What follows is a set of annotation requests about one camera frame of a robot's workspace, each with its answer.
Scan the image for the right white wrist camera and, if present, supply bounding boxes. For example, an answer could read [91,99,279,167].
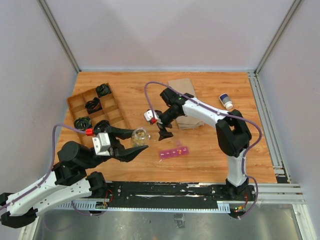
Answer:
[143,109,159,125]

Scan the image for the clear bottle yellow capsules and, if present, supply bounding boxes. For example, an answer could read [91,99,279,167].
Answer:
[130,127,151,147]

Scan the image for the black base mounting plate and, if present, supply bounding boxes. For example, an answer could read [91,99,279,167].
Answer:
[101,181,256,207]

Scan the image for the wooden compartment tray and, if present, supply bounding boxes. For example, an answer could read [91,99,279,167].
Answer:
[66,83,130,131]

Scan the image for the aluminium frame post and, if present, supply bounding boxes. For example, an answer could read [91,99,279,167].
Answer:
[36,0,81,74]
[254,0,304,75]

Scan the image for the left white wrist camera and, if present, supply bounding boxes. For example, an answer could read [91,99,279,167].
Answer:
[84,128,111,157]

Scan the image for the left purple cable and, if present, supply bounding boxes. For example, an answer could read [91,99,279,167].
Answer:
[0,123,88,217]

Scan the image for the right aluminium frame post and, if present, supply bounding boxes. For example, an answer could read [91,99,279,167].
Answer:
[254,0,304,75]

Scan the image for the pink weekly pill organizer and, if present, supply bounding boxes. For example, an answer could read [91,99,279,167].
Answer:
[158,141,190,161]

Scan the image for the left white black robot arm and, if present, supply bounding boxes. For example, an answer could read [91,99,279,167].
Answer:
[0,120,148,229]

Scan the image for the purple cable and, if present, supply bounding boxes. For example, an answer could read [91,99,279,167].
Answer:
[0,123,88,217]
[144,81,263,221]

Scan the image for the black green coiled cable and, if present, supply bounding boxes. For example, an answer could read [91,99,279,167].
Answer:
[73,116,92,132]

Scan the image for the black coiled cable top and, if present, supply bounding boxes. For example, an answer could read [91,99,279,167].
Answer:
[96,84,112,98]

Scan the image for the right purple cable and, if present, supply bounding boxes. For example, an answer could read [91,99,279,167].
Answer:
[144,81,263,221]

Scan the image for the grey slotted cable duct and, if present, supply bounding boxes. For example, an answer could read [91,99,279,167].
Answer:
[57,197,231,214]

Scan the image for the black coiled cable middle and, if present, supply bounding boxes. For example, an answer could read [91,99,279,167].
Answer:
[84,97,103,113]

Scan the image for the left aluminium frame post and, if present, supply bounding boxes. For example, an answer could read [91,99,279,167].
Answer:
[36,0,81,74]

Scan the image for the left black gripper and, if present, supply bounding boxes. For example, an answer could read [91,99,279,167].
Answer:
[82,125,150,169]

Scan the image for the white capped pill bottle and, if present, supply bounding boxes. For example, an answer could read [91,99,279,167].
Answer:
[219,93,234,110]

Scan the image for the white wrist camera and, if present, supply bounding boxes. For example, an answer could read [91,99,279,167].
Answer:
[143,109,159,125]
[84,128,111,157]

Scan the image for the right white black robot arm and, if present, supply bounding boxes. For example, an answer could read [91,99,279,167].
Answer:
[152,88,252,200]

